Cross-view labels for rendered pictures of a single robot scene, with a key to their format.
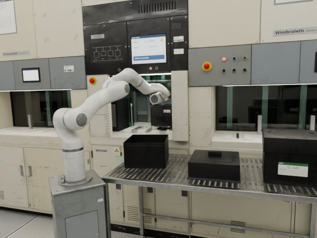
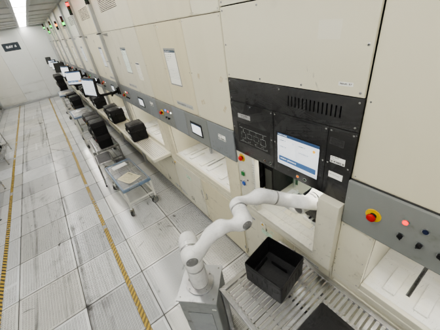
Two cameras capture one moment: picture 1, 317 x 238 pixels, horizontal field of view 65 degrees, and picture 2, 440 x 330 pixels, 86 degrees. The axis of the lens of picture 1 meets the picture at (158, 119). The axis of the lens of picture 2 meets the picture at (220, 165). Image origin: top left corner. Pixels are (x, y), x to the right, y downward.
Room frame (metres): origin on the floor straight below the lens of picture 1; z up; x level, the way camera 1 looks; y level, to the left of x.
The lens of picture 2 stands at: (0.86, -0.35, 2.31)
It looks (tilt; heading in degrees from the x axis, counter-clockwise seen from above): 32 degrees down; 41
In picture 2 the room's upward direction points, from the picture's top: 10 degrees counter-clockwise
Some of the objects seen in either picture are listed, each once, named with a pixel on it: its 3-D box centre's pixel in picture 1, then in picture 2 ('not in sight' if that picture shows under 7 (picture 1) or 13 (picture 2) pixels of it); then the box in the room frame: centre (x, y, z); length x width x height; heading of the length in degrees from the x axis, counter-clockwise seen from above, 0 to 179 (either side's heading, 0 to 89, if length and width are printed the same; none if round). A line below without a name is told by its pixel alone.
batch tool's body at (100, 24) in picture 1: (152, 118); (314, 191); (2.45, 0.06, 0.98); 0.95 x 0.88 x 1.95; 163
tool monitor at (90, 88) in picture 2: not in sight; (101, 87); (2.76, 3.49, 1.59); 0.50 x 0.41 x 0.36; 163
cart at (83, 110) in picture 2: not in sight; (87, 126); (3.17, 5.80, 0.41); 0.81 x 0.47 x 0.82; 73
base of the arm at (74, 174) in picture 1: (74, 165); (198, 274); (1.41, 0.50, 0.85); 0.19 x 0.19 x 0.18
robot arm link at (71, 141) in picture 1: (68, 128); (190, 250); (1.43, 0.52, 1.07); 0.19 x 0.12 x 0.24; 52
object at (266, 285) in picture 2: (147, 150); (274, 267); (1.72, 0.08, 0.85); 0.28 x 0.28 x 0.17; 82
